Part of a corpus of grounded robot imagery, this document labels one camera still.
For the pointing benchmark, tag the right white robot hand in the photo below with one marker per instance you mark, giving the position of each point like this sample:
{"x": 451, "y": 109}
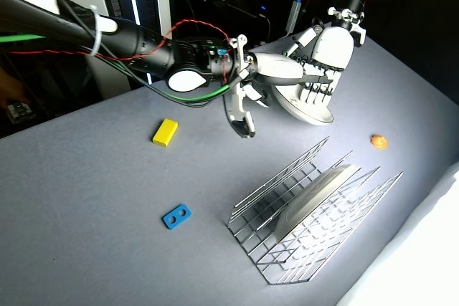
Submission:
{"x": 276, "y": 67}

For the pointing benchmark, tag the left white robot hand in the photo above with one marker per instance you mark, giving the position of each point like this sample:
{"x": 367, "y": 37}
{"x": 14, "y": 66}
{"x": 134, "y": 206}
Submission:
{"x": 335, "y": 48}

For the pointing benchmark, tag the white plate with black rim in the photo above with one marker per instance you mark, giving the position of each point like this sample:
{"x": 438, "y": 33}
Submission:
{"x": 308, "y": 114}
{"x": 315, "y": 195}

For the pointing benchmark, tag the grey plug with blue connector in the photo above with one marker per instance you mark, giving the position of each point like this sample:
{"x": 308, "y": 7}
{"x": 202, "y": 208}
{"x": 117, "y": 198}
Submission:
{"x": 293, "y": 15}

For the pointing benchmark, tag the orange swirl cookie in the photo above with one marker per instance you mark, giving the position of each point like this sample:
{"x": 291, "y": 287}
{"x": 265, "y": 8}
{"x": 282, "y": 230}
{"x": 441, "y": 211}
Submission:
{"x": 379, "y": 142}

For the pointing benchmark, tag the yellow rectangular block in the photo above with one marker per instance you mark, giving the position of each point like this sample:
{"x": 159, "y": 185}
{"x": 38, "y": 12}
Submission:
{"x": 165, "y": 133}

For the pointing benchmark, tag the blue block with two holes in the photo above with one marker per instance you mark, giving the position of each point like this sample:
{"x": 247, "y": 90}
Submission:
{"x": 176, "y": 221}

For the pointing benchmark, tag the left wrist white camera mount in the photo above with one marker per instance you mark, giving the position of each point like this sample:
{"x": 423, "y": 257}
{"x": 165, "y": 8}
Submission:
{"x": 359, "y": 35}

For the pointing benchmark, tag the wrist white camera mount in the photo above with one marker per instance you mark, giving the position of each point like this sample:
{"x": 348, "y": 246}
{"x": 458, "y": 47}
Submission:
{"x": 359, "y": 35}
{"x": 236, "y": 105}

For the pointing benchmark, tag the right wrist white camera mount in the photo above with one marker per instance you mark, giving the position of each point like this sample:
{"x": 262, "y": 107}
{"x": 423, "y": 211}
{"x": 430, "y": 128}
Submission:
{"x": 236, "y": 105}

